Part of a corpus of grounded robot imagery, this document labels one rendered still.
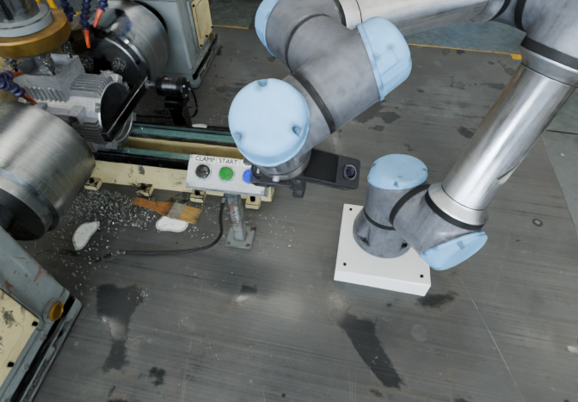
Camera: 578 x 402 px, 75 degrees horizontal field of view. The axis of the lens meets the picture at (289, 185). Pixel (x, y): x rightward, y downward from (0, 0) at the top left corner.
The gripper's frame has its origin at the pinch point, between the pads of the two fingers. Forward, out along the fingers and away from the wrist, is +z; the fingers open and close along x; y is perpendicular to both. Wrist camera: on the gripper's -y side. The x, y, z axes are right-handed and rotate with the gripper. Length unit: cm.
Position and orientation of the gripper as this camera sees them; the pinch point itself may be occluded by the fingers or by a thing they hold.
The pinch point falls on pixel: (304, 177)
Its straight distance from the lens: 68.0
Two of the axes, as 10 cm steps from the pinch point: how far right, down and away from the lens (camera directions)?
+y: -9.9, -1.1, 1.0
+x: -1.2, 9.9, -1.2
